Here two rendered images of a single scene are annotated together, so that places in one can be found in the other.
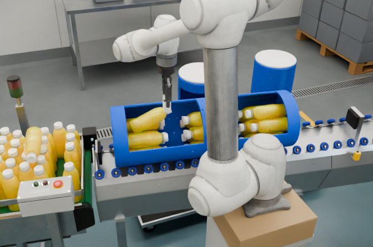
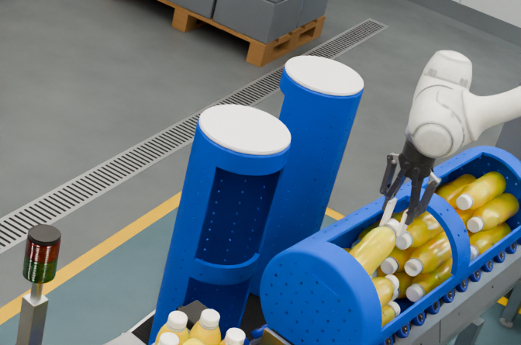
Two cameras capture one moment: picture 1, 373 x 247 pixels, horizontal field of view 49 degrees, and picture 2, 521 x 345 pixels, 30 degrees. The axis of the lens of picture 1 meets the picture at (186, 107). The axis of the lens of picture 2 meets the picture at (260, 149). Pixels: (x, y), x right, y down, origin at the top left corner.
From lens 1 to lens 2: 174 cm
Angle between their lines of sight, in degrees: 39
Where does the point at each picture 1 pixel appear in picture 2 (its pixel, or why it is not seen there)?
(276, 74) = (344, 108)
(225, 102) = not seen: outside the picture
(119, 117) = (353, 267)
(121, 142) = (374, 316)
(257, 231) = not seen: outside the picture
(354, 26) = not seen: outside the picture
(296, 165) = (508, 273)
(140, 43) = (483, 120)
